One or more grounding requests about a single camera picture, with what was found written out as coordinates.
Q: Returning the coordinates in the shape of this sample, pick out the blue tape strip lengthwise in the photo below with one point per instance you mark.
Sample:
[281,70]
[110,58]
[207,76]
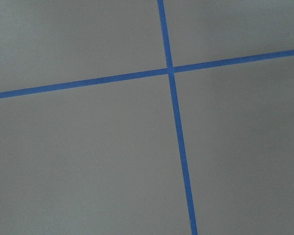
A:
[177,118]

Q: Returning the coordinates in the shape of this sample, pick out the blue tape strip crosswise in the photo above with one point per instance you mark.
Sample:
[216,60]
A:
[148,73]

